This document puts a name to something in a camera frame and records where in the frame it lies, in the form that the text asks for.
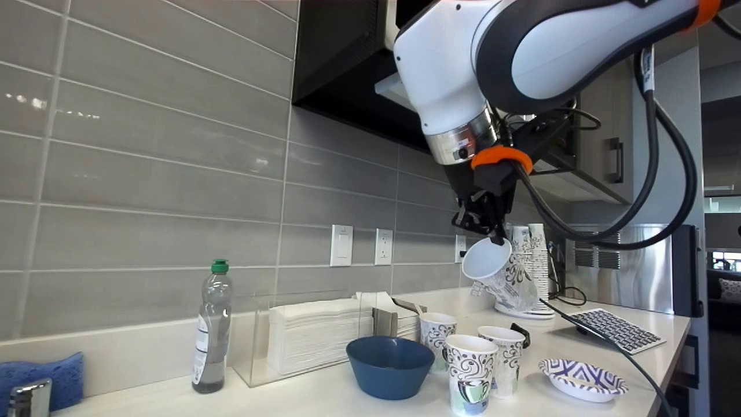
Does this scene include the blue sponge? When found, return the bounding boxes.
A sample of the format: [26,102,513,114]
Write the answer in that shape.
[0,350,88,413]

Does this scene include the clear bottle green cap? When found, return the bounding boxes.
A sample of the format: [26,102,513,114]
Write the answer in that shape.
[190,257,236,397]

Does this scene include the orange cable strap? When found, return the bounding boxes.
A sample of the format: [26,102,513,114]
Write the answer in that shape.
[690,0,727,30]

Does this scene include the white saucer plate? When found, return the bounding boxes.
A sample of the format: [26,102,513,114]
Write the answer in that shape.
[493,299,560,321]

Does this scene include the purple patterned paper plate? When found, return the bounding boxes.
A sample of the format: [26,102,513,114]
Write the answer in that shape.
[537,354,631,405]

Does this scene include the under cabinet light bar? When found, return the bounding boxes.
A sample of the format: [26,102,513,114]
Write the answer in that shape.
[373,67,436,135]

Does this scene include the stack of paper cups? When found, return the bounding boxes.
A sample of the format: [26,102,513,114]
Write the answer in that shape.
[509,219,553,311]

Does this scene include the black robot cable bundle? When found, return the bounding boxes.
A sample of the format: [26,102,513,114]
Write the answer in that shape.
[513,41,703,253]

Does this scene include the black upper cabinet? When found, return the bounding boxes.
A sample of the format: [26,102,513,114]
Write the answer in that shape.
[293,0,637,209]

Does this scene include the white wall switch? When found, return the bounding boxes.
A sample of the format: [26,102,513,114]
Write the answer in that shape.
[329,222,356,268]

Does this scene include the orange cable clip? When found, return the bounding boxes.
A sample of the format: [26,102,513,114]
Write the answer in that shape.
[467,143,537,179]

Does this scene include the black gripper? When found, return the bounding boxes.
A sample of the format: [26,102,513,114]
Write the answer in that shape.
[447,162,520,244]

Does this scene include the thin black counter cable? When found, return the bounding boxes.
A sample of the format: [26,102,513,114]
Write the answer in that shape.
[537,296,676,417]

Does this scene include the flat grid keyboard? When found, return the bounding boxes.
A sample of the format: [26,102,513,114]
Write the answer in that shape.
[568,306,667,358]

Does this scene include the small black object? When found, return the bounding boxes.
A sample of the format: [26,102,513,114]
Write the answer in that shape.
[507,319,536,353]

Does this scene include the clear napkin box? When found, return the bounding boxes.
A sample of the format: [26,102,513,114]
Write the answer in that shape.
[230,295,367,389]

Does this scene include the grey napkin holder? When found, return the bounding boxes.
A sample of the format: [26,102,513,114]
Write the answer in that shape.
[354,290,427,343]

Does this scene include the stainless steel appliance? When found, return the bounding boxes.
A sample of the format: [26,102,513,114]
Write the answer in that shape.
[562,219,704,319]

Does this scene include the dark blue bowl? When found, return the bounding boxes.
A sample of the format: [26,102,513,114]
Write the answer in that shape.
[344,334,439,404]

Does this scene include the chrome sink fixture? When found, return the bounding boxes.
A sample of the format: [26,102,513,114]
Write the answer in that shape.
[6,376,55,417]

